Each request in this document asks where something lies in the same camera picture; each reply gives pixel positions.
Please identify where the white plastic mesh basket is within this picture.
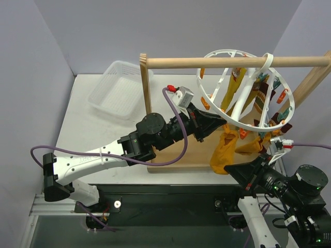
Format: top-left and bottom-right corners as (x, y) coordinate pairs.
(87, 60), (143, 120)

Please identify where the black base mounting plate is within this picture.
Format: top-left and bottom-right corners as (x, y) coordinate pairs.
(88, 184), (249, 227)

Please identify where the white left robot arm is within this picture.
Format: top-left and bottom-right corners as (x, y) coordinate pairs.
(43, 103), (226, 212)

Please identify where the purple cable at base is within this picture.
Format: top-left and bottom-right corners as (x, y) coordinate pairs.
(77, 201), (122, 233)

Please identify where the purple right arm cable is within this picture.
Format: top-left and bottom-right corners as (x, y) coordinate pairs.
(292, 143), (331, 150)

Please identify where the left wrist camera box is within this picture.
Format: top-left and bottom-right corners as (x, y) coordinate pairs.
(172, 86), (194, 109)

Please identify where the mustard yellow sock front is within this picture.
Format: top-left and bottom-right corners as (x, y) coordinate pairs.
(209, 124), (239, 175)

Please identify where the mustard yellow sock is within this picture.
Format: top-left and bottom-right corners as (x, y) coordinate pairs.
(220, 68), (247, 111)
(209, 124), (239, 175)
(235, 132), (272, 156)

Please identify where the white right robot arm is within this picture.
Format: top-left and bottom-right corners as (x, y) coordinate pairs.
(224, 154), (330, 247)

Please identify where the striped cream maroon sock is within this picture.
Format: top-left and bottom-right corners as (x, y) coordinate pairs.
(250, 81), (292, 136)

